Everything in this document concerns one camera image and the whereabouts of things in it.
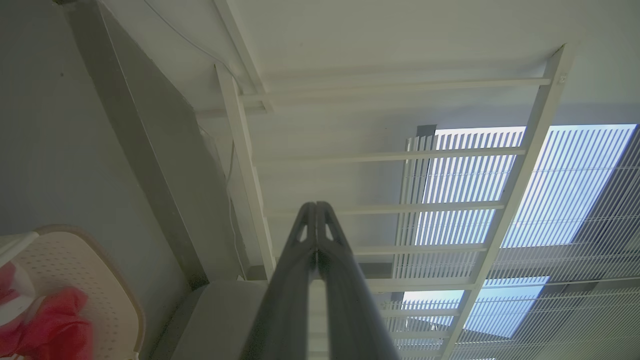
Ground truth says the cream perforated laundry basket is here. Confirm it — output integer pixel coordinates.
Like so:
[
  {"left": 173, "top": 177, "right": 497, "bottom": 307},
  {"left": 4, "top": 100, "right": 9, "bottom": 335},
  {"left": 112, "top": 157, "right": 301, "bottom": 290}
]
[{"left": 0, "top": 225, "right": 146, "bottom": 360}]

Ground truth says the white ladder cable tray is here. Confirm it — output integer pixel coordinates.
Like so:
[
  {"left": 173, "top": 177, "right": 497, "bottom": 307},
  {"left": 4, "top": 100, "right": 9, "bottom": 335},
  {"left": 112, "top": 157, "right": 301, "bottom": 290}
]
[{"left": 215, "top": 42, "right": 572, "bottom": 360}]

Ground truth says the window with white slats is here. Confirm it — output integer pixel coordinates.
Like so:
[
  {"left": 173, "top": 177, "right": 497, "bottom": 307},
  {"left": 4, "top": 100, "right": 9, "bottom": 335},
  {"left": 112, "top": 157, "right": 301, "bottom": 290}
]
[{"left": 392, "top": 124, "right": 640, "bottom": 360}]

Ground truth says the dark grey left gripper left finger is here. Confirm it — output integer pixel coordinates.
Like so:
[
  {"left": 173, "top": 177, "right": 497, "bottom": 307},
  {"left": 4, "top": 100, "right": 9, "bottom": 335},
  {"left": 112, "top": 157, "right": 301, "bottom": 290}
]
[{"left": 240, "top": 202, "right": 318, "bottom": 360}]

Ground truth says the red and white garment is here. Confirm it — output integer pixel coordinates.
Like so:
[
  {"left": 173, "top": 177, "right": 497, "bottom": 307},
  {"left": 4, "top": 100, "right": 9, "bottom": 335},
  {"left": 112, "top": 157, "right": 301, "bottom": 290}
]
[{"left": 0, "top": 262, "right": 94, "bottom": 360}]

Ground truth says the thin white cable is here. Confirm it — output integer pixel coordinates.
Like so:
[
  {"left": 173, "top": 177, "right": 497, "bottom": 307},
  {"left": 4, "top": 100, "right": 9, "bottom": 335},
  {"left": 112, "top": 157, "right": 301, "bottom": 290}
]
[{"left": 144, "top": 0, "right": 248, "bottom": 279}]

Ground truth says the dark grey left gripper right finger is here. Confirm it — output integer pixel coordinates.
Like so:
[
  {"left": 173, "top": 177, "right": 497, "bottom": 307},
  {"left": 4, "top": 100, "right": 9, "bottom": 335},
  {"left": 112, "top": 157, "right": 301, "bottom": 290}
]
[{"left": 317, "top": 201, "right": 402, "bottom": 360}]

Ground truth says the grey concrete pillar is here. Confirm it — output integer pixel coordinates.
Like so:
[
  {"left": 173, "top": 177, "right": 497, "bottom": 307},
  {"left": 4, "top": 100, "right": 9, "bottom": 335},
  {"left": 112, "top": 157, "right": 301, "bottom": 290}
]
[{"left": 64, "top": 0, "right": 251, "bottom": 289}]

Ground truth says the white ceiling rail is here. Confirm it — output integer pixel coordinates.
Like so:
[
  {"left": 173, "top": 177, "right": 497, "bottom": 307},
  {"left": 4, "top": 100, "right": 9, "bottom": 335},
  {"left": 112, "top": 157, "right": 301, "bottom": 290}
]
[{"left": 214, "top": 0, "right": 274, "bottom": 114}]

